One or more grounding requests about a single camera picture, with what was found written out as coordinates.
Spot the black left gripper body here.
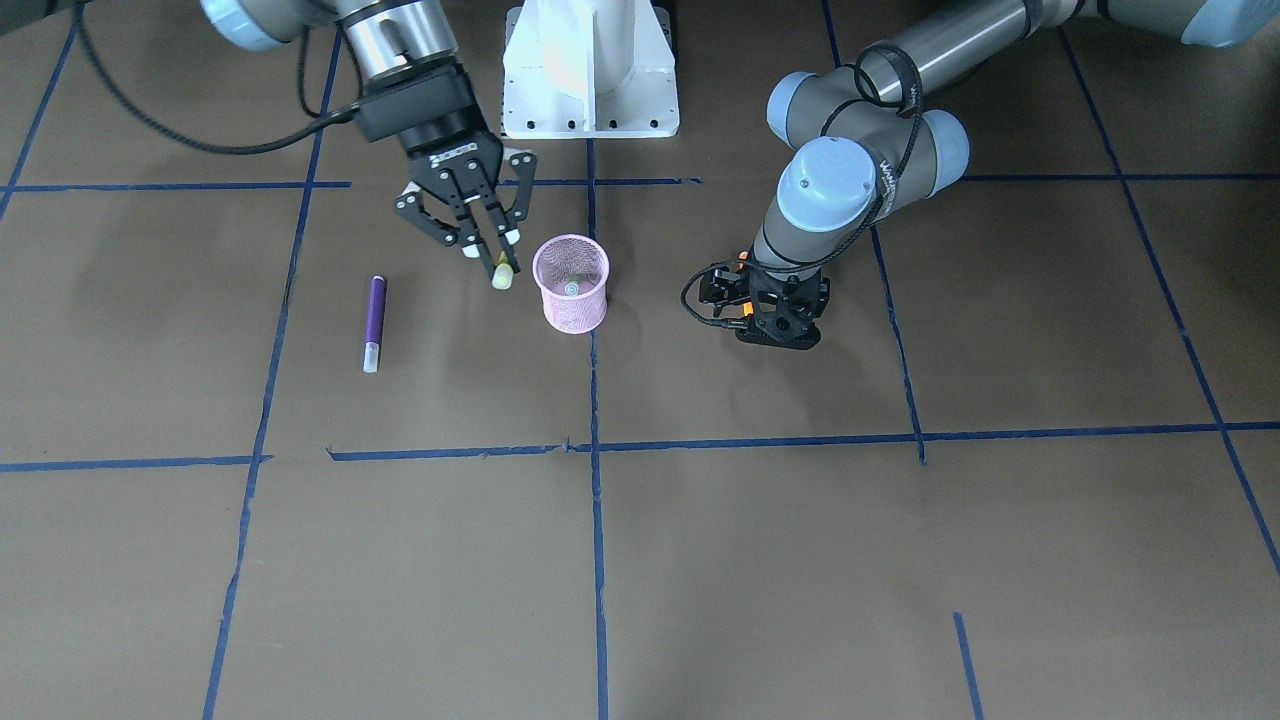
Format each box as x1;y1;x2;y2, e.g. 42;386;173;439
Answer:
698;263;776;323

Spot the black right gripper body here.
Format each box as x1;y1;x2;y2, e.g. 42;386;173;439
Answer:
356;61;503;201

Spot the orange highlighter pen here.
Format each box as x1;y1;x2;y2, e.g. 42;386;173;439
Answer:
732;263;753;319

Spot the purple highlighter pen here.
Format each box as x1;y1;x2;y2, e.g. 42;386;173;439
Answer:
362;275;387;374

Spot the yellow highlighter pen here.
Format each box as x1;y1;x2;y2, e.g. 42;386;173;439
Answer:
490;252;516;291

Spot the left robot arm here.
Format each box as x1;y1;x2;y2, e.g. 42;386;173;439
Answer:
682;1;1277;347

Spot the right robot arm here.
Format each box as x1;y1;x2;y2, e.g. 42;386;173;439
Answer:
202;1;538;273

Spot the pink mesh pen holder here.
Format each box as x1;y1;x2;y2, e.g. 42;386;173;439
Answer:
532;234;611;334

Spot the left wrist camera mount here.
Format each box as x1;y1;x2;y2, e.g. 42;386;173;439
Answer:
733;269;829;351

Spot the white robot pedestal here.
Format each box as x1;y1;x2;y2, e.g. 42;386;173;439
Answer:
500;1;681;140

